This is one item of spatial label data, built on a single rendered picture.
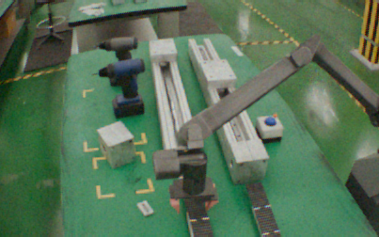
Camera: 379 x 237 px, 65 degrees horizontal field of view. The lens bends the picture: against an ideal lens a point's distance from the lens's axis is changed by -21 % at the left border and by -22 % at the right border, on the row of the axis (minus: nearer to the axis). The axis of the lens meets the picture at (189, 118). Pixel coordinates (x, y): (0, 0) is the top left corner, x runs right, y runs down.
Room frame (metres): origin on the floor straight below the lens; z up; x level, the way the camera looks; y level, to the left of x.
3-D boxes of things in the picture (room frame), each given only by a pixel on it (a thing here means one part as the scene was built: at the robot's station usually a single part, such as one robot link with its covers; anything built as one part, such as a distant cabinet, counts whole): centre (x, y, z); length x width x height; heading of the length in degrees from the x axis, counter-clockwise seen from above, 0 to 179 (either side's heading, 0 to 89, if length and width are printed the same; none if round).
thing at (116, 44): (1.38, 0.31, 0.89); 0.20 x 0.08 x 0.22; 92
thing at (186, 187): (0.64, -0.01, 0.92); 0.10 x 0.07 x 0.07; 98
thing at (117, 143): (0.90, 0.22, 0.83); 0.11 x 0.10 x 0.10; 123
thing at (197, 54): (1.25, -0.11, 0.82); 0.80 x 0.10 x 0.09; 9
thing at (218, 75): (1.25, -0.11, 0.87); 0.16 x 0.11 x 0.07; 9
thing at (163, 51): (1.47, 0.12, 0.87); 0.16 x 0.11 x 0.07; 9
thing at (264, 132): (1.00, -0.27, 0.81); 0.10 x 0.08 x 0.06; 99
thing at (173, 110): (1.23, 0.08, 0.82); 0.80 x 0.10 x 0.09; 9
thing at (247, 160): (0.82, -0.19, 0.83); 0.12 x 0.09 x 0.10; 99
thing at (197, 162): (0.64, -0.01, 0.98); 0.07 x 0.06 x 0.07; 101
